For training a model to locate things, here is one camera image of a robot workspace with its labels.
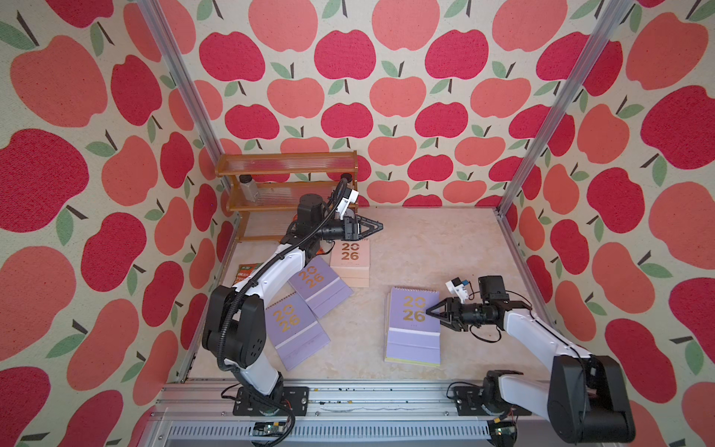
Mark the pink calendar near shelf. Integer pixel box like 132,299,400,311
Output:
330,240,371,288

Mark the aluminium frame post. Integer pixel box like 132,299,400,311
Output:
138,0,223,167
495,0,635,219

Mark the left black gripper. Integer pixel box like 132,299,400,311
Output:
313,217,381,244

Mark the front aluminium rail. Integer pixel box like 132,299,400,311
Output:
139,381,621,447

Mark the right glass spice jar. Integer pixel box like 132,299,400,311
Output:
339,173,354,184

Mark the right aluminium frame post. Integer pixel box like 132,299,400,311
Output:
495,0,635,219

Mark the purple calendar back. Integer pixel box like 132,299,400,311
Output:
385,287,441,363

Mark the yellow-green calendar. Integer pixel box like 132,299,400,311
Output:
385,358,441,368

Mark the black corrugated cable hose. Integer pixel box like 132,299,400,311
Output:
216,175,350,447

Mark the green snack bag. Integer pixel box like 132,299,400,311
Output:
235,263,262,282

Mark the left aluminium frame post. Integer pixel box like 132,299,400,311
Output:
138,0,223,167

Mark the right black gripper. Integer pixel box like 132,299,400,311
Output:
425,298,487,332

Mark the left glass spice jar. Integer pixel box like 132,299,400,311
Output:
238,174,260,203

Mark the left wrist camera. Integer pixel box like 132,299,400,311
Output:
334,187,359,220

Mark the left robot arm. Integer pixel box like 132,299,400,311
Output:
201,183,383,396

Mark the purple calendar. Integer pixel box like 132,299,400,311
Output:
266,294,331,371
385,287,441,363
288,257,354,318

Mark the glass spice jar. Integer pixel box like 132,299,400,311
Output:
339,173,354,184
238,174,260,203

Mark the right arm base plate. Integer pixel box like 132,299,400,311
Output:
448,385,532,417

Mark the wooden three-tier shelf rack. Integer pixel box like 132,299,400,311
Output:
216,151,359,242

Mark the purple calendar front left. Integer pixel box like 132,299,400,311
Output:
266,294,331,371

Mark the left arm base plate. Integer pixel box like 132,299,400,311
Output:
233,387,310,417

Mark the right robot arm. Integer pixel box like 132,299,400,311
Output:
425,276,636,446

